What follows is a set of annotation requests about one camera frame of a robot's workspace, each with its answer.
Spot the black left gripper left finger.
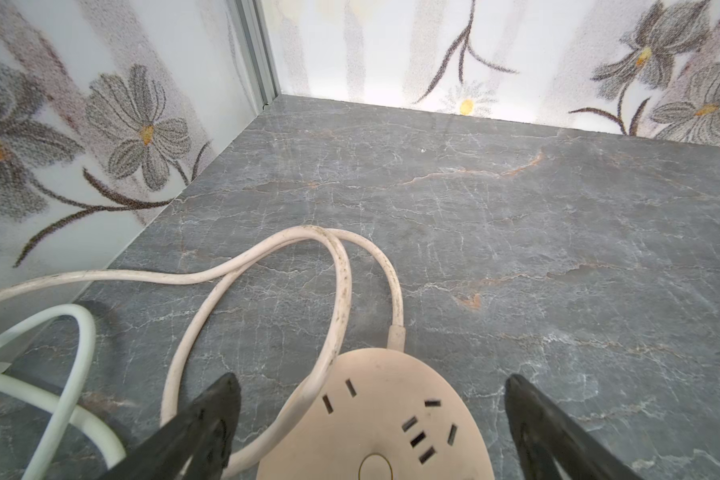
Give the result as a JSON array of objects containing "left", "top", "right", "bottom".
[{"left": 101, "top": 372, "right": 241, "bottom": 479}]

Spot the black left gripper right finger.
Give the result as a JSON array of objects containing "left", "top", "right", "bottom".
[{"left": 504, "top": 374, "right": 639, "bottom": 480}]

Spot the round pink power socket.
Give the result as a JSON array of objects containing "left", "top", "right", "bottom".
[{"left": 257, "top": 348, "right": 494, "bottom": 479}]

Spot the white coiled power cable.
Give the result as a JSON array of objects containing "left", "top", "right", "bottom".
[{"left": 0, "top": 303, "right": 127, "bottom": 480}]

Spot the pink socket power cable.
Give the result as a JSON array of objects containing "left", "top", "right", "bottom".
[{"left": 0, "top": 224, "right": 407, "bottom": 479}]

